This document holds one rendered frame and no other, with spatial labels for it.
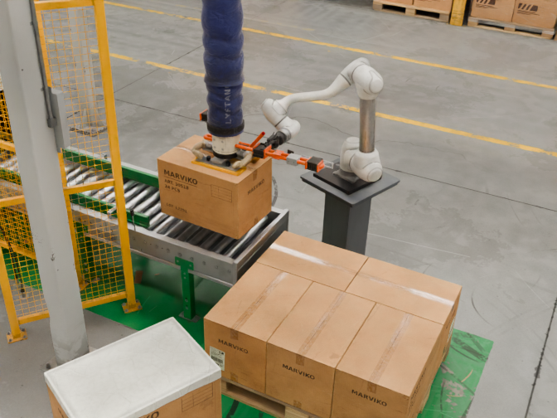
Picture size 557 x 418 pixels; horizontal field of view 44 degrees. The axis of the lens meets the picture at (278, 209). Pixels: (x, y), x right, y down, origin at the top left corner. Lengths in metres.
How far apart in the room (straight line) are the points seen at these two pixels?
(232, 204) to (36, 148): 1.21
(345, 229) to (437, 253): 0.93
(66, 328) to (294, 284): 1.35
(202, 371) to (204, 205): 1.59
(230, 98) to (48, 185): 1.13
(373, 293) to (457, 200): 2.29
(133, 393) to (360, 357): 1.33
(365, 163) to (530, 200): 2.33
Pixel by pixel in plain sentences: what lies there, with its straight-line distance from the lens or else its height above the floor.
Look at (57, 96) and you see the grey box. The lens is 3.60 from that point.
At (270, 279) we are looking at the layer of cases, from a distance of 4.20.
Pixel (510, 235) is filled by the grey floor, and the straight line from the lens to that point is 5.93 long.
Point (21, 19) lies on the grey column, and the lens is 3.44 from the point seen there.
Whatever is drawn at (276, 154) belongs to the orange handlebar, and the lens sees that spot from 4.10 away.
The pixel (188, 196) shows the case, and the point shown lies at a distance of 4.38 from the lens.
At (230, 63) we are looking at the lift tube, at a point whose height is 1.74.
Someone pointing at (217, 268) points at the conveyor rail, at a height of 0.52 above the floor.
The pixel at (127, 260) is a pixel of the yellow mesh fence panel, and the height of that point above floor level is 0.42.
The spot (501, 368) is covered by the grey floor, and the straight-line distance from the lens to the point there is 4.69.
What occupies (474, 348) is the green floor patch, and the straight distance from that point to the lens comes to 4.76.
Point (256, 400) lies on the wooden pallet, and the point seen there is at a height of 0.02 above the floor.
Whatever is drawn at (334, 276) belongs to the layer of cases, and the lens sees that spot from 4.25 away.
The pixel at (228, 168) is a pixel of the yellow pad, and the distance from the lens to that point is 4.20.
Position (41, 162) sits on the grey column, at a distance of 3.68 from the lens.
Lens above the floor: 3.13
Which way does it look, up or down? 32 degrees down
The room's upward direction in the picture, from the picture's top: 2 degrees clockwise
